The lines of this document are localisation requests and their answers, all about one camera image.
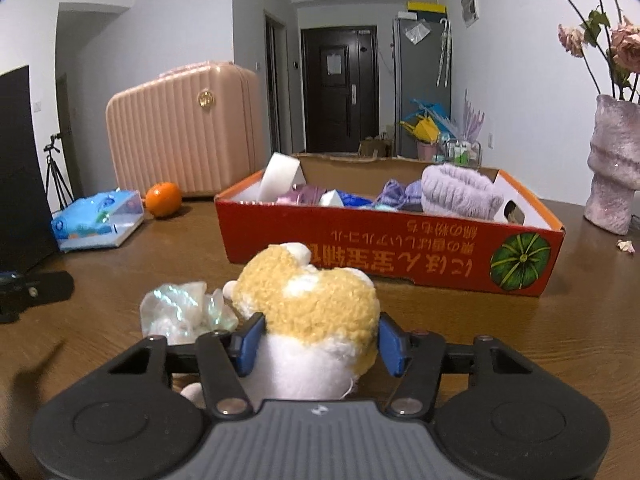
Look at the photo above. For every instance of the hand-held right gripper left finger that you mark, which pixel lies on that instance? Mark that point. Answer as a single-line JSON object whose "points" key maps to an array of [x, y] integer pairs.
{"points": [[247, 345]]}

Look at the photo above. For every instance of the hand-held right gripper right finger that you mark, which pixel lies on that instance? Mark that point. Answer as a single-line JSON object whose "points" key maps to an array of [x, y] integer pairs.
{"points": [[392, 347]]}

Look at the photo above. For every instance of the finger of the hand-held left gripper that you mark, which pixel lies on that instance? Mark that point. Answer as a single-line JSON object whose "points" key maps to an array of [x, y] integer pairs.
{"points": [[50, 287]]}

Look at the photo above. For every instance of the yellow white plush toy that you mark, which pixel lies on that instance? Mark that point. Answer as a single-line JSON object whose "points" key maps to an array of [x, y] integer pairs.
{"points": [[310, 305]]}

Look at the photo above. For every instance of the orange cardboard box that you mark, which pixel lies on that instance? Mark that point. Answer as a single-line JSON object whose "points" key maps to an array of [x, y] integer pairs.
{"points": [[350, 250]]}

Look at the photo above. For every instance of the purple knit cloth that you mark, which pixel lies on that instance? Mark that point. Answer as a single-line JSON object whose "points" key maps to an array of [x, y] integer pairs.
{"points": [[395, 195]]}

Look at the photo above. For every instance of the purple satin scrunchie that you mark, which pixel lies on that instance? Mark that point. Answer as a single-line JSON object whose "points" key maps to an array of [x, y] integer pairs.
{"points": [[305, 194]]}

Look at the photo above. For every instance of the purple fluffy headband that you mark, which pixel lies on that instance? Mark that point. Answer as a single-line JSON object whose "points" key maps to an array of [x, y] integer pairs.
{"points": [[460, 192]]}

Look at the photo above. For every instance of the white foam cylinder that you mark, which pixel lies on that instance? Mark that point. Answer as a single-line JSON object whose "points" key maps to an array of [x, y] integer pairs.
{"points": [[280, 175]]}

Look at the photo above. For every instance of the blue soft tissue packet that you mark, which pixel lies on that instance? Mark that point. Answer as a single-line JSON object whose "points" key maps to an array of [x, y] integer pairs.
{"points": [[85, 220]]}

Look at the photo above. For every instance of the iridescent plastic wrap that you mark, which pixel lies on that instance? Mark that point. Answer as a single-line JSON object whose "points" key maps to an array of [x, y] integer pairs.
{"points": [[170, 310]]}

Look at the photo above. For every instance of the black paper bag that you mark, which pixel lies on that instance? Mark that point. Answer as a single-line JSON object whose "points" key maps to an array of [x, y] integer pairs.
{"points": [[20, 170]]}

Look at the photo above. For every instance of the black tripod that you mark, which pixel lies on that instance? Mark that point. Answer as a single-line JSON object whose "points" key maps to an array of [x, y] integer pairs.
{"points": [[51, 149]]}

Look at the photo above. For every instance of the orange fruit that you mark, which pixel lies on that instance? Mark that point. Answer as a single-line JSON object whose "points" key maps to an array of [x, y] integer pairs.
{"points": [[163, 200]]}

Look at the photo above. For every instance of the pink ribbed suitcase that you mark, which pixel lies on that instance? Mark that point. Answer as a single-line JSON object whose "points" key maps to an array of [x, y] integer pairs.
{"points": [[175, 135]]}

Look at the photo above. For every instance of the pink bucket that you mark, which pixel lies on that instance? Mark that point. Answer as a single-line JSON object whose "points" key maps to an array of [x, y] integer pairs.
{"points": [[426, 151]]}

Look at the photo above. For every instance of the brown cardboard box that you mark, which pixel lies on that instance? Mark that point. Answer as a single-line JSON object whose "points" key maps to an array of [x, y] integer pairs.
{"points": [[375, 147]]}

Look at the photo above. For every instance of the metal trolley with bottles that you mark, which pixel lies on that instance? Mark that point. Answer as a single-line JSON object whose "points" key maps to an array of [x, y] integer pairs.
{"points": [[460, 152]]}

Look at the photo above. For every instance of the blue plastic object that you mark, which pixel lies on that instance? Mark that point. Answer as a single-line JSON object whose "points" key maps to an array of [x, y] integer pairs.
{"points": [[432, 110]]}

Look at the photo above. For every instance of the dark entrance door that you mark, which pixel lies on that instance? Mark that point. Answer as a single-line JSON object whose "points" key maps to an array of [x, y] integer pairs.
{"points": [[340, 110]]}

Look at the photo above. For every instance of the purple feather decoration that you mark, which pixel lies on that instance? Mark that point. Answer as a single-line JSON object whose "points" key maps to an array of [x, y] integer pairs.
{"points": [[473, 115]]}

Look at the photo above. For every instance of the fallen pink petal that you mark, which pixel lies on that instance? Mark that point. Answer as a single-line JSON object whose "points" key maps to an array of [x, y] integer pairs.
{"points": [[626, 246]]}

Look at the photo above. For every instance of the grey refrigerator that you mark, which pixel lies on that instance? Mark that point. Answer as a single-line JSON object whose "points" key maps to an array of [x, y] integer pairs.
{"points": [[407, 85]]}

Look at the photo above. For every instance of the pink textured vase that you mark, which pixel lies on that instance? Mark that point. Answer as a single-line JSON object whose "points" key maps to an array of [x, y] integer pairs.
{"points": [[615, 170]]}

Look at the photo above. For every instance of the white paper notice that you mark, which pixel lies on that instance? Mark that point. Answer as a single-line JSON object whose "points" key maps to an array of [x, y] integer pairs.
{"points": [[334, 63]]}

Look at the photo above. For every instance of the folded white umbrella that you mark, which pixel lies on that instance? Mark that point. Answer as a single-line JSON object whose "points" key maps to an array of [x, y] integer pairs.
{"points": [[444, 55]]}

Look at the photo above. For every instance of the clear plastic bag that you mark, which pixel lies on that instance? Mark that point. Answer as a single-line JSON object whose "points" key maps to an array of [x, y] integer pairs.
{"points": [[416, 31]]}

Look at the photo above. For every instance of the yellow box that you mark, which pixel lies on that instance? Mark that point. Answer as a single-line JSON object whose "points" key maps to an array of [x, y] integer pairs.
{"points": [[427, 6]]}

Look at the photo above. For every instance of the bunch of dried pink roses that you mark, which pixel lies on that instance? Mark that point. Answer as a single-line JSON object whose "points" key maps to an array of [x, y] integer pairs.
{"points": [[625, 45]]}

